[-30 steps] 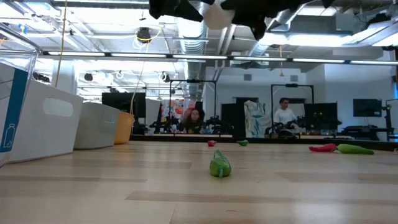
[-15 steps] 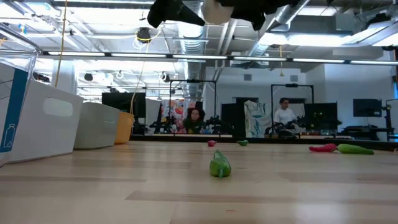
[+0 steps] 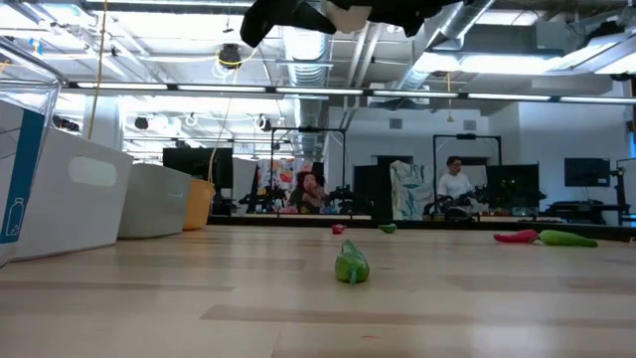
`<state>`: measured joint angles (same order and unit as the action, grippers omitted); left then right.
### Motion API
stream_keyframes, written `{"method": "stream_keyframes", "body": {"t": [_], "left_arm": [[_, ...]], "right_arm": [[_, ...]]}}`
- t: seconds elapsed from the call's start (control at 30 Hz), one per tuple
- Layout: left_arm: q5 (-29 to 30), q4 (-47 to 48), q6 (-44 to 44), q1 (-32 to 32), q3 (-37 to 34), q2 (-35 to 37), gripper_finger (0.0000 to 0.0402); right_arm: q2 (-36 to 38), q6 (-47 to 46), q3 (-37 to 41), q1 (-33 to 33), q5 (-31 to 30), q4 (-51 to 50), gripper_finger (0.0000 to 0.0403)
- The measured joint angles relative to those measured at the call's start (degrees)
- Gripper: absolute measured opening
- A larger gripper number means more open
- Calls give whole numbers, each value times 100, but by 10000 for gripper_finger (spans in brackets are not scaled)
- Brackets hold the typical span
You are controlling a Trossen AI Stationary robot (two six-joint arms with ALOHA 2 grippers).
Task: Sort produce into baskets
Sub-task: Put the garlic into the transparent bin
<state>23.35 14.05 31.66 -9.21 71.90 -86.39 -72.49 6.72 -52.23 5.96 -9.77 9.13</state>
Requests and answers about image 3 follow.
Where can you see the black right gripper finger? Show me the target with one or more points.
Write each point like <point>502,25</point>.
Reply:
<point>283,12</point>
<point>407,15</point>

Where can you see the green chili pepper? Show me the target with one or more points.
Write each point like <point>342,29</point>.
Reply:
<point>566,238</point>
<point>352,266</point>
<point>388,229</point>

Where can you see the red chili pepper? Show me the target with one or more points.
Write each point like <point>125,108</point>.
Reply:
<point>338,229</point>
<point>517,237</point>

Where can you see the long LED light bar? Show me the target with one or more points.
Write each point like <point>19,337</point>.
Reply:
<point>318,91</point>

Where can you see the white patterned cloth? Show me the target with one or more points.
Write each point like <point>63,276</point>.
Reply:
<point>410,189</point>

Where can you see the black monitor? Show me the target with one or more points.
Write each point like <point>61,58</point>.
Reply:
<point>512,184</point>
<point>196,166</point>

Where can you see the person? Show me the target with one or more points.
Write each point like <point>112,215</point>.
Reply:
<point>310,191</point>
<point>453,186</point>

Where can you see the orange plastic bin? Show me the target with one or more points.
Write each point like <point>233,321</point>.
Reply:
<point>201,206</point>

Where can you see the grey plastic bin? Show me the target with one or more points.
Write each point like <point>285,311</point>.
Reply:
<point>154,204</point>

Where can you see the white plastic bin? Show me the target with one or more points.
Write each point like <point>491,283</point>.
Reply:
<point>74,219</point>

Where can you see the clear plastic bin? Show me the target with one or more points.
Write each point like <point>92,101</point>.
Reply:
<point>25,164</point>

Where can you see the wide silver ventilation duct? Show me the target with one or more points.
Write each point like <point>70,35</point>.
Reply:
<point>304,54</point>

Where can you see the slanted silver ventilation duct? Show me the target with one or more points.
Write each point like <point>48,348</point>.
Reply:
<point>467,20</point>

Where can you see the black ceiling camera dome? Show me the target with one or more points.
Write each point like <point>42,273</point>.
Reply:
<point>230,52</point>

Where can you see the black station frame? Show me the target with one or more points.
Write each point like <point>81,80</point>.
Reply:
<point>467,136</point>
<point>308,130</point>

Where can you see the dark wall screen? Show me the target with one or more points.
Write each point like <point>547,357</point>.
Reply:
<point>586,172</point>

